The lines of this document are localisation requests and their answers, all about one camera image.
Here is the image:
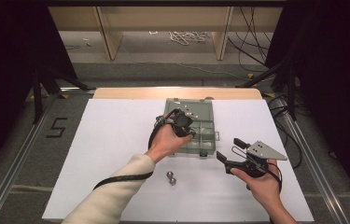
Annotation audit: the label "aluminium floor rail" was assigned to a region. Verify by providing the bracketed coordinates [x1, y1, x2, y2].
[276, 97, 350, 224]
[0, 92, 59, 224]

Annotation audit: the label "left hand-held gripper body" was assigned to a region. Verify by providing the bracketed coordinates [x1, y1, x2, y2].
[155, 107, 197, 138]

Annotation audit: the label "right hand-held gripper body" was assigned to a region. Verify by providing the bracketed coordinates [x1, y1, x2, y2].
[225, 140, 288, 179]

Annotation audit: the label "black cables beside table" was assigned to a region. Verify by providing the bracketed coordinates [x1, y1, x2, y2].
[267, 92, 304, 171]

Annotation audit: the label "white table sheet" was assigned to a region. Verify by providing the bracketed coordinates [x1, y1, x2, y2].
[41, 98, 315, 223]

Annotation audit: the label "person's right hand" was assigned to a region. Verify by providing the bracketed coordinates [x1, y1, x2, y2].
[230, 159, 281, 208]

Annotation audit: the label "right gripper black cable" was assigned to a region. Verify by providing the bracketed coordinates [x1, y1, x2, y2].
[231, 146, 284, 192]

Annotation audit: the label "dark curtain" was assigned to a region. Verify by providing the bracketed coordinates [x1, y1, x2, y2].
[264, 0, 350, 213]
[0, 0, 78, 188]

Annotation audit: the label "black floor cables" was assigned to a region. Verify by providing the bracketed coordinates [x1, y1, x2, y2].
[227, 6, 276, 73]

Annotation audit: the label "white rope bundle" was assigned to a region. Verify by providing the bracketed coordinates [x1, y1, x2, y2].
[168, 30, 210, 47]

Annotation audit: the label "black tripod stand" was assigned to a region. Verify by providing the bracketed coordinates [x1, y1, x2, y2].
[32, 64, 96, 125]
[236, 59, 299, 121]

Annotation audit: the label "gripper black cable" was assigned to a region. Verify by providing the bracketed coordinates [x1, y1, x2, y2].
[92, 108, 180, 191]
[231, 146, 284, 192]

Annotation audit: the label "grey-green plastic compartment box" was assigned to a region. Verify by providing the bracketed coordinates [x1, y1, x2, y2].
[163, 97, 221, 158]

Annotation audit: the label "light wooden shelf unit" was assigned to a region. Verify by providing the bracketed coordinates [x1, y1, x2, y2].
[47, 6, 284, 62]

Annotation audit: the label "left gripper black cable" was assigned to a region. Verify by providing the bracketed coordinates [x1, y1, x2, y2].
[92, 108, 180, 191]

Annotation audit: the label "person's left hand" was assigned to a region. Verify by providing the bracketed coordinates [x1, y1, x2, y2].
[146, 113, 195, 164]

